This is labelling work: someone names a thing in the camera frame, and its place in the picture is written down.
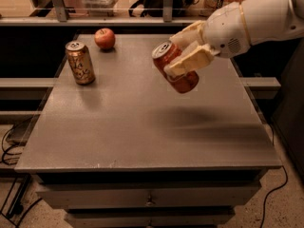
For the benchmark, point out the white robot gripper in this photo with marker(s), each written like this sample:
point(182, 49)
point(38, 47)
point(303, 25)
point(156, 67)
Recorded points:
point(225, 30)

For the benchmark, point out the red coke can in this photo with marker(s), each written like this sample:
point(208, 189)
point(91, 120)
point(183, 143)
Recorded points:
point(164, 54)

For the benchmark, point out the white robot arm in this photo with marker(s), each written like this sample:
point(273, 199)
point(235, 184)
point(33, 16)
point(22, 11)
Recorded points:
point(268, 20)

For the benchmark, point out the gold patterned drink can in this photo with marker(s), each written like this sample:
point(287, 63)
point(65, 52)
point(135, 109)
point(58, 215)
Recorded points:
point(80, 62)

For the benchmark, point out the black bag on shelf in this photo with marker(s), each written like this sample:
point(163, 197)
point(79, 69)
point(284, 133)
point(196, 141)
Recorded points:
point(156, 8)

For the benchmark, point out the red apple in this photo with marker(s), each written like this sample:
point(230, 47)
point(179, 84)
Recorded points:
point(104, 38)

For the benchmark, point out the grey drawer cabinet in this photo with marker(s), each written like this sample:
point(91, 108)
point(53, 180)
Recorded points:
point(131, 127)

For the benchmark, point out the upper drawer with knob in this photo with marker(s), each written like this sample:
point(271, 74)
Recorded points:
point(99, 196)

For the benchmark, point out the drawer with knob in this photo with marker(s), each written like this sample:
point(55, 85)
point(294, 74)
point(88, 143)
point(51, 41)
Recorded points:
point(150, 218)
point(99, 196)

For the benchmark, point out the lower drawer with knob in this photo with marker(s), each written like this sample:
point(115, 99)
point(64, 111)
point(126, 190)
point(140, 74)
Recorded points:
point(150, 218)

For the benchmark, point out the grey metal shelf rail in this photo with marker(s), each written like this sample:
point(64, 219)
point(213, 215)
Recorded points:
point(72, 13)

